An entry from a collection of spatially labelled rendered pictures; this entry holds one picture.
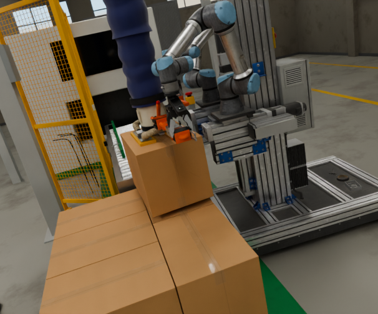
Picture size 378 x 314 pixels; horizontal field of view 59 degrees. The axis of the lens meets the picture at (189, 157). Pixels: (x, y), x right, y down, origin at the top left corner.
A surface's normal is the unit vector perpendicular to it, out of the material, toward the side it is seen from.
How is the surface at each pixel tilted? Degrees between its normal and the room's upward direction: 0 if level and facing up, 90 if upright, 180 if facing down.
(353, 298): 0
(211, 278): 90
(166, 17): 90
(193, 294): 90
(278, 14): 90
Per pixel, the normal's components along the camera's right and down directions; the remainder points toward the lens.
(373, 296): -0.21, -0.92
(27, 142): 0.27, 0.28
